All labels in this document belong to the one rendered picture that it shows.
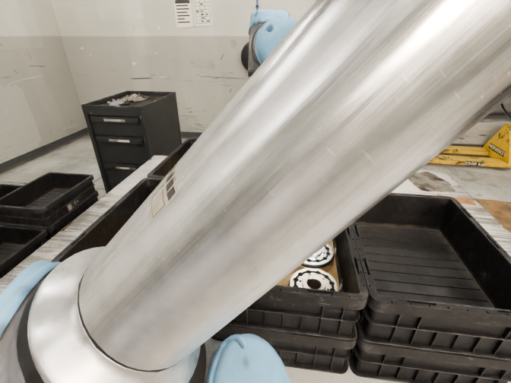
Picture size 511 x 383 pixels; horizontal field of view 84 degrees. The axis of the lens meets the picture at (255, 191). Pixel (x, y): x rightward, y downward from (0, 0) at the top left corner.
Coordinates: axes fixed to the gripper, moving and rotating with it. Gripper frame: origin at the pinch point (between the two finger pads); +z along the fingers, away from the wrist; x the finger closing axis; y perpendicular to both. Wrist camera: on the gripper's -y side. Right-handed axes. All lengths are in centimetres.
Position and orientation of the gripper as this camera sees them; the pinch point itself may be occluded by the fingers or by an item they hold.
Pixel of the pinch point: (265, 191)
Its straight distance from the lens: 65.7
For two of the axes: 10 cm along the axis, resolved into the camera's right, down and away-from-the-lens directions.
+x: -7.8, 2.4, -5.7
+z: -0.5, 9.0, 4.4
